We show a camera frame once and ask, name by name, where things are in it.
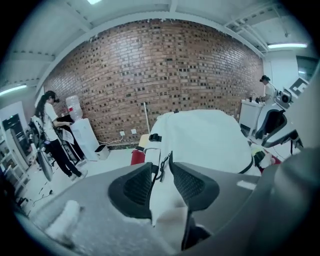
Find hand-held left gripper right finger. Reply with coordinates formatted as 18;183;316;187
168;156;274;251

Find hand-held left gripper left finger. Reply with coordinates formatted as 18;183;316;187
29;161;176;256

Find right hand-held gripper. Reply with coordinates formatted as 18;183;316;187
254;74;320;150

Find beige backpack with black straps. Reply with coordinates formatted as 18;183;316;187
143;108;255;253

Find white cabinet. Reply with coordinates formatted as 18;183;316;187
238;98;265;138

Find white waste bin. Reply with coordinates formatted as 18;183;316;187
94;144;111;161

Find beige wooden board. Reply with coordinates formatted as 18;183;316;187
139;134;152;149

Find white water dispenser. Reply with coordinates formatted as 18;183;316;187
69;118;100;161

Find rolled white towel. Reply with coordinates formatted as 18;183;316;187
46;199;81;247

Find clear water bottle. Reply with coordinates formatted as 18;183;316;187
65;94;84;121

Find white storage shelf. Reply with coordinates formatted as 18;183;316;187
0;113;32;199

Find yellow-green plush keychain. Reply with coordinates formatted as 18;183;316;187
249;145;275;168

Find white power cord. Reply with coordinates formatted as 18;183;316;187
98;134;125;146

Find white-handled mop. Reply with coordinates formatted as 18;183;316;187
143;101;151;136

